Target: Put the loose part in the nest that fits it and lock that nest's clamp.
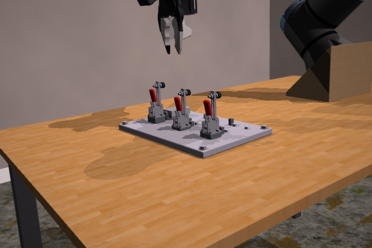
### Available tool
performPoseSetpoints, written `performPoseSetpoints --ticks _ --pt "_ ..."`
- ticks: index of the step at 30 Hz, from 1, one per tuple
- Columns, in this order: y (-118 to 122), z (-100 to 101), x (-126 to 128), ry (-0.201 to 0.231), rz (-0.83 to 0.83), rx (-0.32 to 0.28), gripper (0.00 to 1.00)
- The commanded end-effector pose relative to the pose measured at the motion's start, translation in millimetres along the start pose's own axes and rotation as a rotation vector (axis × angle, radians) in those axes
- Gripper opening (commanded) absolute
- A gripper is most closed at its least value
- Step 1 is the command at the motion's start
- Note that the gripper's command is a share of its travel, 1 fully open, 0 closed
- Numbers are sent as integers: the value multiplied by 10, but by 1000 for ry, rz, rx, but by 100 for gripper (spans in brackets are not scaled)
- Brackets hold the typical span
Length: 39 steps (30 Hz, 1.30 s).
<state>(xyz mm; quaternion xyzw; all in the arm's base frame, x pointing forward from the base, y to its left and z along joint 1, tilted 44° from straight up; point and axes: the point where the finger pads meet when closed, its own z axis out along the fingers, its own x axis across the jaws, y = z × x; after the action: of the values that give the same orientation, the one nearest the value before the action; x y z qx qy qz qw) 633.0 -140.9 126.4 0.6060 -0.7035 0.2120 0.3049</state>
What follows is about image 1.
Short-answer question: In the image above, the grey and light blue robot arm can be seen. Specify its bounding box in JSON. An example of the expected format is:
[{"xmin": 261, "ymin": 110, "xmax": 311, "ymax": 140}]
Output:
[{"xmin": 280, "ymin": 0, "xmax": 365, "ymax": 71}]

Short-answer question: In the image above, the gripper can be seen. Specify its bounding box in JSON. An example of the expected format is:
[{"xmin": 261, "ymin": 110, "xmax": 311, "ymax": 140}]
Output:
[{"xmin": 158, "ymin": 0, "xmax": 198, "ymax": 55}]

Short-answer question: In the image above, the black toggle clamp with red handle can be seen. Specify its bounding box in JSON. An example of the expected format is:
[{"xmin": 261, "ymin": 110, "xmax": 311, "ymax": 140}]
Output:
[{"xmin": 171, "ymin": 88, "xmax": 191, "ymax": 131}]

